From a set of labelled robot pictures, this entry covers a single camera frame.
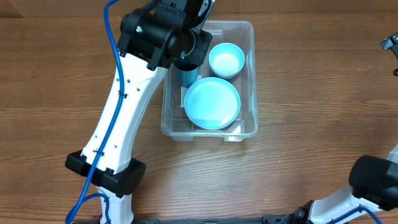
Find clear plastic storage bin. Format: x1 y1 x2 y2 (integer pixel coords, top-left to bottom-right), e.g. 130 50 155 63
161 21 258 142

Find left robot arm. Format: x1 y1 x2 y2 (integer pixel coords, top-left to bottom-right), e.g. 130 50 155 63
65 0 214 223

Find light blue plate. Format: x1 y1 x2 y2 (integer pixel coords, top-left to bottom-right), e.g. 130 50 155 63
183 77 241 130

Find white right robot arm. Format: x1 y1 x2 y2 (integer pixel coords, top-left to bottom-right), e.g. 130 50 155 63
281 147 397 223

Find dark blue cup front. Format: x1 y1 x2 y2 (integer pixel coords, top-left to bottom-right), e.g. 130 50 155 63
173 60 200 88

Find light blue bowl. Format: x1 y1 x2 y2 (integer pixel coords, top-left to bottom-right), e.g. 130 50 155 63
209 42 245 74

